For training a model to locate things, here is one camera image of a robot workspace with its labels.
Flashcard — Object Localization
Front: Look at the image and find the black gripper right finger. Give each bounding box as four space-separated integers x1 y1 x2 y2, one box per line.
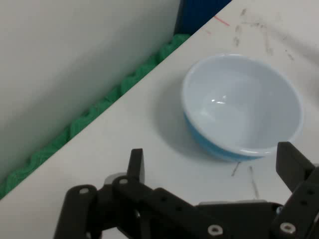
271 141 319 239

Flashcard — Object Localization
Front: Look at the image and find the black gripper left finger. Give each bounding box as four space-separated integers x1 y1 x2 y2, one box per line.
53 148 230 239

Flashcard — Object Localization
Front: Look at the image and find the blue bowl white inside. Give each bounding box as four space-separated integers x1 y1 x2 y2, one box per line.
181 52 305 162

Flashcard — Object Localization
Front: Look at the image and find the green foam puzzle mat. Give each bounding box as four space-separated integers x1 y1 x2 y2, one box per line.
0 33 192 200

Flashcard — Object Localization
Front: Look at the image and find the dark blue foam mat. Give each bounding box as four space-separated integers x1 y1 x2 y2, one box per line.
174 0 234 35

